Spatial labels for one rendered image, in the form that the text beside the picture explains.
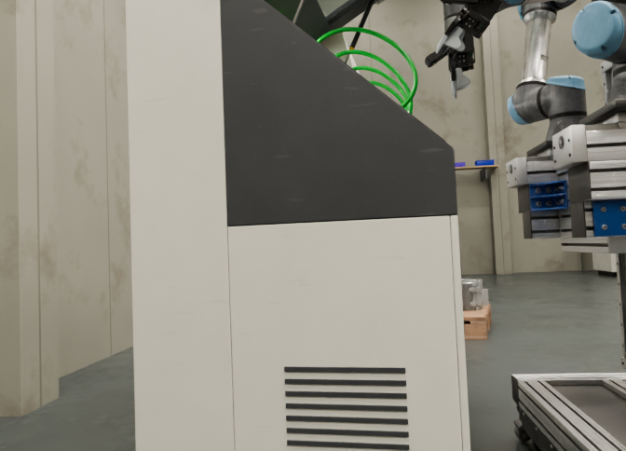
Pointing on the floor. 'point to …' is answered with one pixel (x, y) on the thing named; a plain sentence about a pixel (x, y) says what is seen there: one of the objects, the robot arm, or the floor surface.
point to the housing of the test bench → (179, 218)
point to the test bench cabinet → (348, 335)
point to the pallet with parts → (475, 309)
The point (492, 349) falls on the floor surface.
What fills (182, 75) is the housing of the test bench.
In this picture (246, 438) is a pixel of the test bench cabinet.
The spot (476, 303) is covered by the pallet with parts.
